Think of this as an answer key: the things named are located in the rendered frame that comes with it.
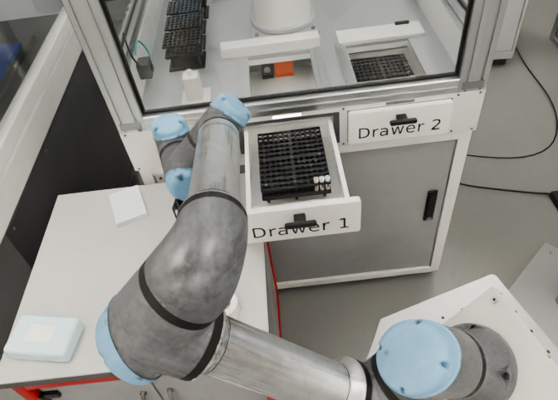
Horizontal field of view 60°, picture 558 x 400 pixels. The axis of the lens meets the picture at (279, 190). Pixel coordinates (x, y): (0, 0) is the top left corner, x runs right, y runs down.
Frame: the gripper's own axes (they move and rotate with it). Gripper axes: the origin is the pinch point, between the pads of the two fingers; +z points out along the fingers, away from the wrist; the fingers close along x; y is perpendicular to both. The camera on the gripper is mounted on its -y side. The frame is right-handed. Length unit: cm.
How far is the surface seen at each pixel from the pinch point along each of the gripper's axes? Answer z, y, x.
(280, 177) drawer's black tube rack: -5.9, -11.3, 19.2
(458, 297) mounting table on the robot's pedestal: 5, 16, 62
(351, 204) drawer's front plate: -10.7, 2.4, 37.8
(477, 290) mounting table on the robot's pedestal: 5, 14, 67
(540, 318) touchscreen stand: 78, -21, 108
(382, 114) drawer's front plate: -11, -32, 46
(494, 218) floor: 81, -73, 102
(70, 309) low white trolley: 5.2, 23.9, -30.0
